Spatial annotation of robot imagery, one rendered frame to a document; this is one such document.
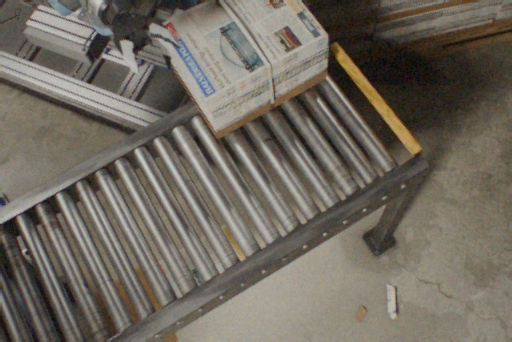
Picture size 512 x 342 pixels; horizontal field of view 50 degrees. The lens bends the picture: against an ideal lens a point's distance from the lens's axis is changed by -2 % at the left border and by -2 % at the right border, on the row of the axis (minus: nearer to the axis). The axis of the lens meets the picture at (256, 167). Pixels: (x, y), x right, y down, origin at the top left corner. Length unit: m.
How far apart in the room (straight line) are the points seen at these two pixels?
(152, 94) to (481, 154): 1.45
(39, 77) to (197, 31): 1.24
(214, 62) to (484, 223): 1.43
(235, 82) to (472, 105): 1.49
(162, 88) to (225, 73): 1.02
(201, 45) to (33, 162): 1.41
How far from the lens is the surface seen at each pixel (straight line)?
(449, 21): 2.56
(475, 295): 2.39
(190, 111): 1.68
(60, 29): 2.08
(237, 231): 1.52
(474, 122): 2.65
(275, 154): 1.59
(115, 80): 2.53
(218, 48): 1.50
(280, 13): 1.55
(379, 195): 1.56
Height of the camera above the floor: 2.25
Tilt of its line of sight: 67 degrees down
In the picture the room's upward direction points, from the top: 10 degrees counter-clockwise
